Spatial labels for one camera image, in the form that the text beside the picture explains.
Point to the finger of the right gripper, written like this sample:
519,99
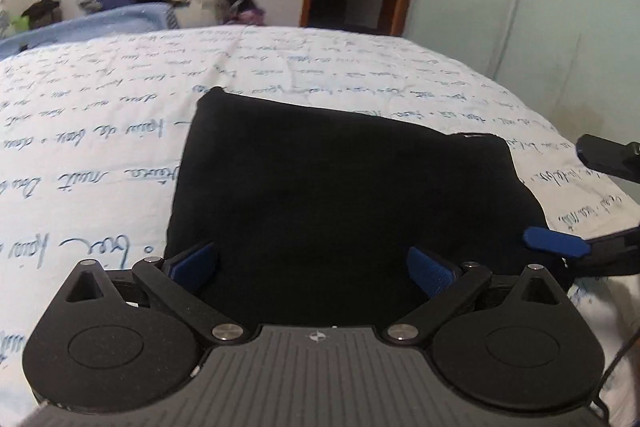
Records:
612,255
609,157

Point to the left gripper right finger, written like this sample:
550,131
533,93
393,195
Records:
433,274

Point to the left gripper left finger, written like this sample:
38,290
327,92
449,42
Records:
190,265

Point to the black pants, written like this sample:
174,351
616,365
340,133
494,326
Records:
312,212

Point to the white script-print bed sheet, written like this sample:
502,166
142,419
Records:
92,134

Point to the pale green wardrobe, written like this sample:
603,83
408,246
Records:
576,62

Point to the black bag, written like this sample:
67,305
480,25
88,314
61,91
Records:
43,13

